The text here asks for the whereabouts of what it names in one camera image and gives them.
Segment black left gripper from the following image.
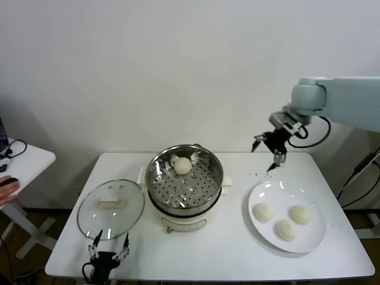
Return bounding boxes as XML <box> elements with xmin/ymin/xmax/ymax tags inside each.
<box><xmin>87</xmin><ymin>230</ymin><xmax>131</xmax><ymax>281</ymax></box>

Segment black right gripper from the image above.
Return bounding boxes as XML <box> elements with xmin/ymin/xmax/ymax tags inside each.
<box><xmin>251</xmin><ymin>129</ymin><xmax>293</xmax><ymax>173</ymax></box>

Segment glass lid with white handle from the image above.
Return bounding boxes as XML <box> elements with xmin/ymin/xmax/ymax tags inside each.
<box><xmin>77</xmin><ymin>179</ymin><xmax>146</xmax><ymax>241</ymax></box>

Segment white steamed baozi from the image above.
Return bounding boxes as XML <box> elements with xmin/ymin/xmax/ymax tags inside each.
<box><xmin>173</xmin><ymin>157</ymin><xmax>192</xmax><ymax>176</ymax></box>
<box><xmin>274</xmin><ymin>219</ymin><xmax>299</xmax><ymax>242</ymax></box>
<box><xmin>289</xmin><ymin>204</ymin><xmax>314</xmax><ymax>226</ymax></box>
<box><xmin>252</xmin><ymin>202</ymin><xmax>274</xmax><ymax>223</ymax></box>

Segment perforated steel steamer basket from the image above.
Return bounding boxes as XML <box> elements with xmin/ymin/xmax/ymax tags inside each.
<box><xmin>145</xmin><ymin>144</ymin><xmax>224</xmax><ymax>215</ymax></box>

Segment bare human hand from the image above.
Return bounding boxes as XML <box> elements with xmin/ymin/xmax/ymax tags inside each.
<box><xmin>0</xmin><ymin>175</ymin><xmax>21</xmax><ymax>207</ymax></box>

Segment brown crumb specks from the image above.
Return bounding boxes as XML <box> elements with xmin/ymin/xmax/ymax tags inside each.
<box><xmin>248</xmin><ymin>171</ymin><xmax>273</xmax><ymax>180</ymax></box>

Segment white round plate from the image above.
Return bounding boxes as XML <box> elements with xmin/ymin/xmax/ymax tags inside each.
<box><xmin>248</xmin><ymin>180</ymin><xmax>327</xmax><ymax>254</ymax></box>

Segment white electric cooker base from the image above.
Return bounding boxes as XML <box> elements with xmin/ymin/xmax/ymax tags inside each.
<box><xmin>137</xmin><ymin>166</ymin><xmax>233</xmax><ymax>235</ymax></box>

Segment white small table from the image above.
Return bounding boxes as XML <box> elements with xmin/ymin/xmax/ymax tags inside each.
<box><xmin>0</xmin><ymin>137</ymin><xmax>57</xmax><ymax>259</ymax></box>

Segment dark laptop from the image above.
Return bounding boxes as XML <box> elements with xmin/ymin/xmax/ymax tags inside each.
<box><xmin>0</xmin><ymin>115</ymin><xmax>10</xmax><ymax>153</ymax></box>

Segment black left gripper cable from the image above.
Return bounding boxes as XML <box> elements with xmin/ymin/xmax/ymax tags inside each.
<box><xmin>81</xmin><ymin>262</ymin><xmax>96</xmax><ymax>281</ymax></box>

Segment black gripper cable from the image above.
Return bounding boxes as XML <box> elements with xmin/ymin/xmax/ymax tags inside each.
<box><xmin>286</xmin><ymin>115</ymin><xmax>332</xmax><ymax>148</ymax></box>
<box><xmin>81</xmin><ymin>262</ymin><xmax>96</xmax><ymax>281</ymax></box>

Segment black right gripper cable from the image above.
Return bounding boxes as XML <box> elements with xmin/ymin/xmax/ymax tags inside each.
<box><xmin>286</xmin><ymin>115</ymin><xmax>332</xmax><ymax>148</ymax></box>

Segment black power cable with adapter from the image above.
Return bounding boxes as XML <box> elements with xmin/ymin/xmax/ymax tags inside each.
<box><xmin>335</xmin><ymin>147</ymin><xmax>380</xmax><ymax>210</ymax></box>

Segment white metal floor frame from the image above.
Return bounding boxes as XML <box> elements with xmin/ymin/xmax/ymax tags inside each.
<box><xmin>353</xmin><ymin>212</ymin><xmax>380</xmax><ymax>240</ymax></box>

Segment black looped cable with plug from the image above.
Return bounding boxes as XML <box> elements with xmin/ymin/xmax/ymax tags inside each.
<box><xmin>0</xmin><ymin>139</ymin><xmax>28</xmax><ymax>161</ymax></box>

